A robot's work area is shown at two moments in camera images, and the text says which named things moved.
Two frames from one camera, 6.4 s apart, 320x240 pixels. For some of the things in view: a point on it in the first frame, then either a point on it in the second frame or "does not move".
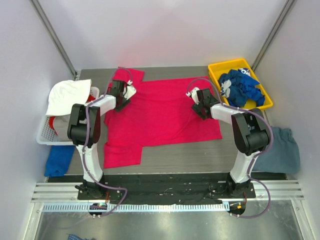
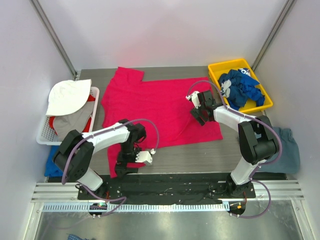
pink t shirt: [160, 113] does not move
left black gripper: [122, 104] to [124, 165]
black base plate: [165, 188] does not move
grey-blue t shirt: [283, 156] does not move
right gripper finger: [203, 113] to [199, 116]
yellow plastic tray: [217, 68] does not move
